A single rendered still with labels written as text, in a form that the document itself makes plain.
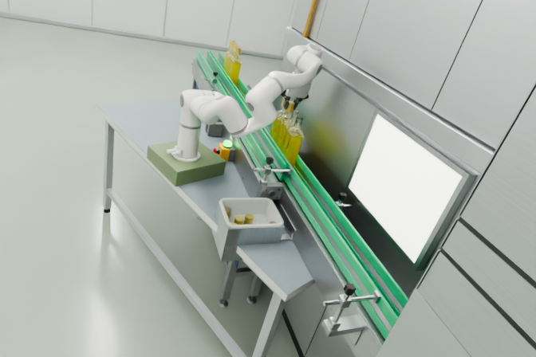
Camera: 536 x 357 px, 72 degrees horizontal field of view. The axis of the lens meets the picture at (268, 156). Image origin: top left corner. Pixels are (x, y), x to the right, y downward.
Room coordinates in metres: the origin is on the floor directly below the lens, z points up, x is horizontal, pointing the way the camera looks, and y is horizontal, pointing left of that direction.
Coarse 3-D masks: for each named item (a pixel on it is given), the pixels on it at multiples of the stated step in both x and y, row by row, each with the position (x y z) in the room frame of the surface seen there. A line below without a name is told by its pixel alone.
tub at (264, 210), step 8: (224, 200) 1.18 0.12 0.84; (232, 200) 1.20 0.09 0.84; (240, 200) 1.21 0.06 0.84; (248, 200) 1.23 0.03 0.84; (256, 200) 1.24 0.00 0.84; (264, 200) 1.26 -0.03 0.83; (224, 208) 1.13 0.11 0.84; (232, 208) 1.20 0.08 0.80; (240, 208) 1.21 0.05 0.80; (248, 208) 1.23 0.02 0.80; (256, 208) 1.24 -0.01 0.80; (264, 208) 1.26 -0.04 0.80; (272, 208) 1.22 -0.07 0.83; (224, 216) 1.08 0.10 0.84; (232, 216) 1.19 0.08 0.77; (256, 216) 1.23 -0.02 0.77; (264, 216) 1.24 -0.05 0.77; (272, 216) 1.20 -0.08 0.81; (280, 216) 1.17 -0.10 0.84; (232, 224) 1.05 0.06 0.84; (256, 224) 1.08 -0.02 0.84; (264, 224) 1.10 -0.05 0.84; (272, 224) 1.11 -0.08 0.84; (280, 224) 1.12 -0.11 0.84
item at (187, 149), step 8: (184, 128) 1.43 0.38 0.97; (200, 128) 1.48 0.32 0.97; (184, 136) 1.43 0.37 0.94; (192, 136) 1.44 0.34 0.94; (184, 144) 1.43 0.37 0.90; (192, 144) 1.44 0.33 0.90; (168, 152) 1.41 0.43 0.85; (176, 152) 1.42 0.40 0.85; (184, 152) 1.43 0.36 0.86; (192, 152) 1.44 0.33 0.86; (184, 160) 1.41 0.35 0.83; (192, 160) 1.43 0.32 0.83
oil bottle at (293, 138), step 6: (288, 132) 1.46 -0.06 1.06; (294, 132) 1.44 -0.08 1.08; (300, 132) 1.45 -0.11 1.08; (288, 138) 1.45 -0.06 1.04; (294, 138) 1.44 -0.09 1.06; (300, 138) 1.45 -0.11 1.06; (288, 144) 1.44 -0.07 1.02; (294, 144) 1.44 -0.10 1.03; (300, 144) 1.45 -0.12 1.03; (282, 150) 1.47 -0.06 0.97; (288, 150) 1.43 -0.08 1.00; (294, 150) 1.44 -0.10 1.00; (288, 156) 1.43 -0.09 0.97; (294, 156) 1.45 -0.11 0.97; (294, 162) 1.45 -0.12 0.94
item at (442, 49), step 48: (336, 0) 1.76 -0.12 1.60; (384, 0) 1.46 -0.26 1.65; (432, 0) 1.25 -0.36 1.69; (480, 0) 1.10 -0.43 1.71; (528, 0) 0.98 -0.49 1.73; (288, 48) 2.09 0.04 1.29; (336, 48) 1.66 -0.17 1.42; (384, 48) 1.38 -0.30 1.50; (432, 48) 1.18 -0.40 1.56; (480, 48) 1.04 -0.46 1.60; (528, 48) 0.93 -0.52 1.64; (384, 96) 1.26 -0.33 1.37; (432, 96) 1.11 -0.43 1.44; (480, 96) 0.98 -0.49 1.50; (480, 144) 0.91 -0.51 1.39; (336, 192) 1.35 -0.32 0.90; (384, 240) 1.05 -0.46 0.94
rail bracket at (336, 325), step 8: (344, 288) 0.71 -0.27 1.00; (352, 288) 0.71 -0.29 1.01; (344, 296) 0.71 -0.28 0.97; (360, 296) 0.74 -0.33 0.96; (368, 296) 0.75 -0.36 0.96; (376, 296) 0.75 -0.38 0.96; (328, 304) 0.69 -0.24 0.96; (344, 304) 0.70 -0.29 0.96; (336, 312) 0.71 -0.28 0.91; (328, 320) 0.72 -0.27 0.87; (336, 320) 0.71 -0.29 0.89; (344, 320) 0.74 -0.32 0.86; (352, 320) 0.75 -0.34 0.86; (328, 328) 0.70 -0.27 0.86; (336, 328) 0.70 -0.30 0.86; (344, 328) 0.71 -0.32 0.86; (352, 328) 0.72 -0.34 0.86; (360, 328) 0.73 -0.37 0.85; (328, 336) 0.69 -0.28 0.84; (352, 336) 0.75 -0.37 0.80
